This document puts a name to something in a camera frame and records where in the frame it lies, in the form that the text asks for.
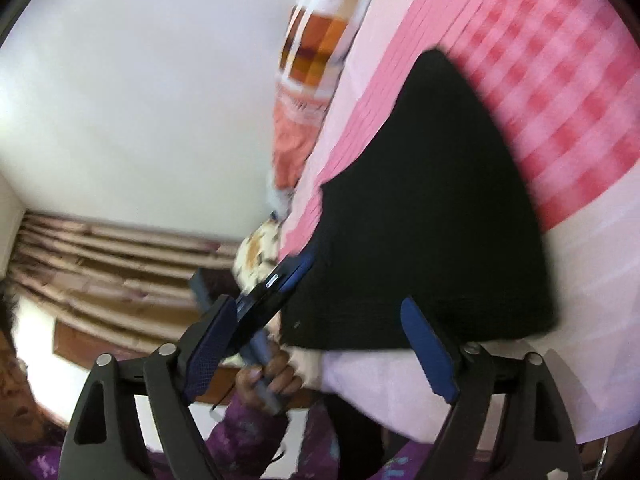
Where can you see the pink checked bed sheet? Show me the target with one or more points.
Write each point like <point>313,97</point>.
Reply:
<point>550,85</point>

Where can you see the person's left hand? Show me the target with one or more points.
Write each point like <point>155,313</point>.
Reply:
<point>280,377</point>

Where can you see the yellow floral pillow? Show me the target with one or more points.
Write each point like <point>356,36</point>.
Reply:
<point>255,255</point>

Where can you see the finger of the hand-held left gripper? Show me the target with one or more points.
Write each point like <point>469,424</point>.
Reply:
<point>299,272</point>
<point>204,290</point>

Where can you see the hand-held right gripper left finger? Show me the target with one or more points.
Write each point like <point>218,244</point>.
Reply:
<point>210,345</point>

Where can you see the orange plaid pillow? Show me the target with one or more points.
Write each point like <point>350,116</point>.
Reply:
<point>315,50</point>

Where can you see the black pants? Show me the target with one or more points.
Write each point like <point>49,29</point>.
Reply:
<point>425,210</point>

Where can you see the person's left forearm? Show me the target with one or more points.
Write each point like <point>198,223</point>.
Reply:
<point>245,440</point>

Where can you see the brown wooden board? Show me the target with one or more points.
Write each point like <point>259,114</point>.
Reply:
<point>80,337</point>

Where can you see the person's head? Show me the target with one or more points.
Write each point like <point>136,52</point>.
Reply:
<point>15,390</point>

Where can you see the beige floral curtain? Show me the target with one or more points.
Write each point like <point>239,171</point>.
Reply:
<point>100,260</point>

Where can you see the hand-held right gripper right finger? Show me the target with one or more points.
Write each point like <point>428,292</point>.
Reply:
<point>430,350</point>

